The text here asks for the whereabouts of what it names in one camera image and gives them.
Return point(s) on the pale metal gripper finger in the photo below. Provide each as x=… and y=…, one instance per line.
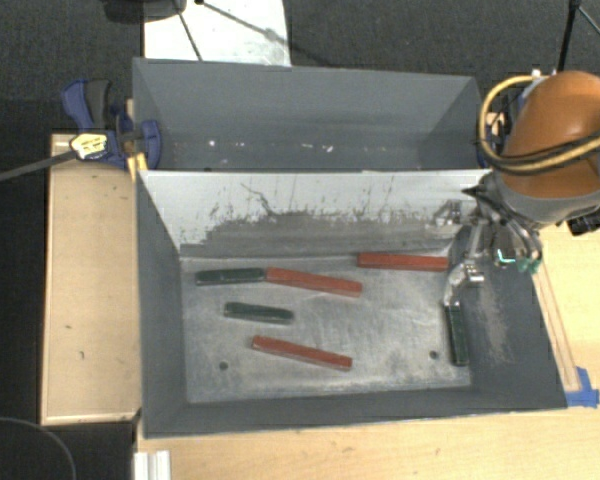
x=455, y=274
x=466, y=282

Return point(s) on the dark green flat block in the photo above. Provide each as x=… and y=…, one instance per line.
x=258, y=313
x=458, y=335
x=230, y=276

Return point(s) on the red-brown flat block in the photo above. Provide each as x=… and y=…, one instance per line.
x=314, y=281
x=402, y=261
x=302, y=353

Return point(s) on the grey metal bin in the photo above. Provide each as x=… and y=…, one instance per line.
x=330, y=318

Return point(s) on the pale wood board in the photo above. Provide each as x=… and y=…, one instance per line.
x=92, y=293

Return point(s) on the black cylinder on white bracket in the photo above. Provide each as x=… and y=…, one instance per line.
x=587, y=220

